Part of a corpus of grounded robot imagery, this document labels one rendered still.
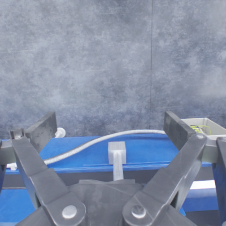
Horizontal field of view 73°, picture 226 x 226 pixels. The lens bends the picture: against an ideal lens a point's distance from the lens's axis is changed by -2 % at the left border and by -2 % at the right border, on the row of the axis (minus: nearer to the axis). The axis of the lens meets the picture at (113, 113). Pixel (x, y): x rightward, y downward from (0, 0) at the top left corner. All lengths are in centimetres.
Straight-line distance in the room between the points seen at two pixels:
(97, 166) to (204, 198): 71
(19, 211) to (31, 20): 128
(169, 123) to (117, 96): 120
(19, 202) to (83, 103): 86
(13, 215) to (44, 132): 72
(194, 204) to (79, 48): 139
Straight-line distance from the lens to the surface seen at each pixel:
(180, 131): 17
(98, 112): 142
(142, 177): 91
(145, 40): 139
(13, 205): 93
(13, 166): 111
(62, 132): 154
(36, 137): 17
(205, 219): 127
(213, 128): 134
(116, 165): 81
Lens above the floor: 135
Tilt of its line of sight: 72 degrees down
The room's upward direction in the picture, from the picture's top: 179 degrees clockwise
